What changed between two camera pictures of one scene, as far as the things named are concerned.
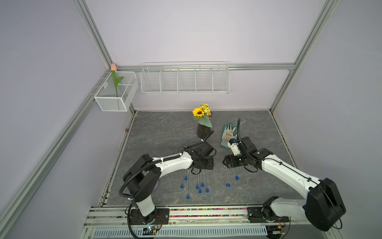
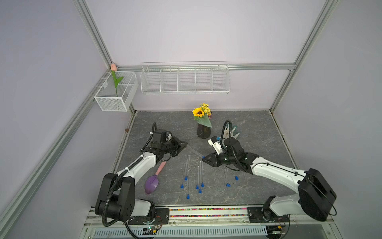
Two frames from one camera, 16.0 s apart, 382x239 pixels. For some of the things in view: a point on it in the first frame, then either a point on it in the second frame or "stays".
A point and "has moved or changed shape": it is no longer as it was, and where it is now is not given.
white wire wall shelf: (185, 77) stays
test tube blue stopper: (202, 178) stays
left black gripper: (210, 164) → (178, 147)
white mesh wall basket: (111, 98) stays
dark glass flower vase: (202, 131) stays
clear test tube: (207, 186) has moved or changed shape
